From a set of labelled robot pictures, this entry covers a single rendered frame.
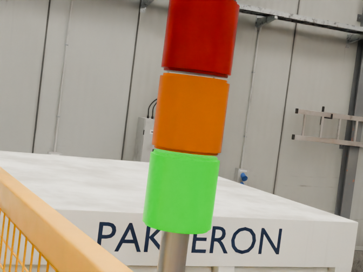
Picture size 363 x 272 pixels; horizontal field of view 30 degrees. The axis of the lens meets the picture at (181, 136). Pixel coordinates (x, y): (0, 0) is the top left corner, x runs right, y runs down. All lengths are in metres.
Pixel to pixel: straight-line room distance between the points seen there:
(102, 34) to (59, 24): 0.52
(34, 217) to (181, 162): 0.40
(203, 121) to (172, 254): 0.10
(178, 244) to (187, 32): 0.15
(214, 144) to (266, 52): 8.67
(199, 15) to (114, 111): 7.91
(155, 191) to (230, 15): 0.13
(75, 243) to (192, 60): 0.28
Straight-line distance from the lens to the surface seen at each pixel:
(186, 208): 0.46
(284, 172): 9.39
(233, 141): 8.97
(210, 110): 0.46
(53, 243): 0.74
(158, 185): 0.47
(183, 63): 0.46
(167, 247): 0.48
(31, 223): 0.84
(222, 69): 0.47
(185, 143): 0.46
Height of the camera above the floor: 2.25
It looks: 3 degrees down
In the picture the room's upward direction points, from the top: 7 degrees clockwise
